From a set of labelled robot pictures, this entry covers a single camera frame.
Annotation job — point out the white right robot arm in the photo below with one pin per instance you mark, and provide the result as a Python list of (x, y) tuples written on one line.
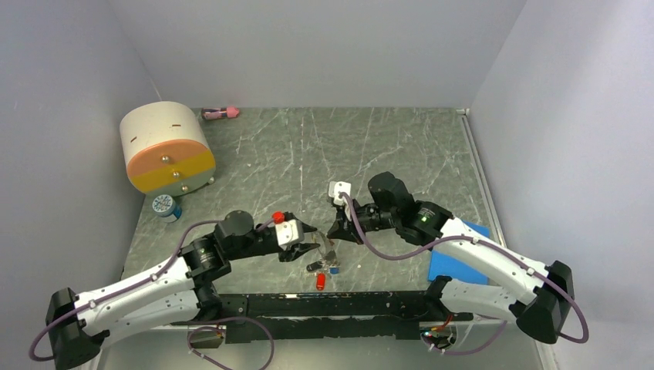
[(537, 297)]

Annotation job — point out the red key tag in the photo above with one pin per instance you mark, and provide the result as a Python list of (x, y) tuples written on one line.
[(320, 281)]

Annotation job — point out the pink capped small bottle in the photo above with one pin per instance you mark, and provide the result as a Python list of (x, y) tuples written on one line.
[(229, 112)]

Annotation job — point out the small blue white jar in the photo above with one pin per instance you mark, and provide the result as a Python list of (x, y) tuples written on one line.
[(166, 208)]

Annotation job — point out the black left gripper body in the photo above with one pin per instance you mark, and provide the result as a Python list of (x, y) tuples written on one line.
[(261, 243)]

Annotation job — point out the blue foam pad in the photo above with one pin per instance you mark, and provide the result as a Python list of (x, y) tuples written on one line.
[(445, 265)]

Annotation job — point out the black key fob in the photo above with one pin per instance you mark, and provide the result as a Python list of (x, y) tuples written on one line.
[(315, 266)]

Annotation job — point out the white round drawer cabinet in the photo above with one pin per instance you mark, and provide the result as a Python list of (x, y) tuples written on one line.
[(165, 149)]

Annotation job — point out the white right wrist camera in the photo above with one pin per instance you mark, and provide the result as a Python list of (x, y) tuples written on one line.
[(337, 191)]

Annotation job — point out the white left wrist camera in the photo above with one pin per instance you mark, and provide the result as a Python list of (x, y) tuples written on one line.
[(289, 233)]

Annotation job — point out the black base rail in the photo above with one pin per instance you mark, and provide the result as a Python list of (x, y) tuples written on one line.
[(398, 314)]

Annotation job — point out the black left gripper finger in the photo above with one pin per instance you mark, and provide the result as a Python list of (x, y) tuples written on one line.
[(295, 251), (307, 228)]

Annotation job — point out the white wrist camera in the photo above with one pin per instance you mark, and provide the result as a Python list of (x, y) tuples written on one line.
[(337, 191), (289, 233)]

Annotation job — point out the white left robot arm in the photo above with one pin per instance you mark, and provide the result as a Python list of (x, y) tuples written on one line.
[(80, 325)]

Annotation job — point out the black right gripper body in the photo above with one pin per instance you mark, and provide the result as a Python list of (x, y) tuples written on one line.
[(371, 217)]

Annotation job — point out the aluminium frame rail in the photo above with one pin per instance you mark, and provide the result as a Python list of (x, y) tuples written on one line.
[(481, 343)]

